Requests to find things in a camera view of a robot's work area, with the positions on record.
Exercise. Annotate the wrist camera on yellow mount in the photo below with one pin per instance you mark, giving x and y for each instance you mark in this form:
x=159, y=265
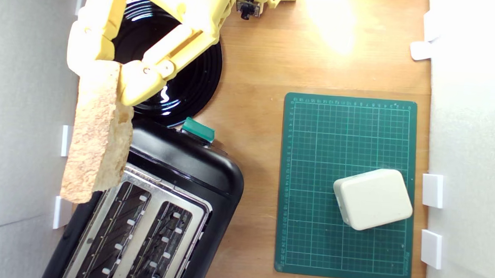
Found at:
x=248, y=8

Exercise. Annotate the white rounded block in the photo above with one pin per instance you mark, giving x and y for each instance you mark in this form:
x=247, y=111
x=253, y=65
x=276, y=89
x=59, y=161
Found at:
x=372, y=198

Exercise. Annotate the green cutting mat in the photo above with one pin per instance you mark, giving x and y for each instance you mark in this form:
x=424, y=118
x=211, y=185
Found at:
x=313, y=158

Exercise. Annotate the black two-slot toaster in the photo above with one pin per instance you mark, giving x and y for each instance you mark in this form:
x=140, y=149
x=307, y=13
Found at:
x=179, y=161

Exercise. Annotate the black round plate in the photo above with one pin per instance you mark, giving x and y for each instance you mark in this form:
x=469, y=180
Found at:
x=191, y=86

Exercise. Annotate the green toaster lever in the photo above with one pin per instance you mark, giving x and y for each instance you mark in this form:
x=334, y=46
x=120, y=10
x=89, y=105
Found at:
x=198, y=129

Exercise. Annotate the white wall clip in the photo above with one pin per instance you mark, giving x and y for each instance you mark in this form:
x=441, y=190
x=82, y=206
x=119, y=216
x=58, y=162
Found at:
x=80, y=2
x=59, y=216
x=430, y=249
x=65, y=140
x=432, y=191
x=420, y=50
x=428, y=25

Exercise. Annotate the brown bread slice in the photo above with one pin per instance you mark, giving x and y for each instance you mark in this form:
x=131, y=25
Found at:
x=96, y=149

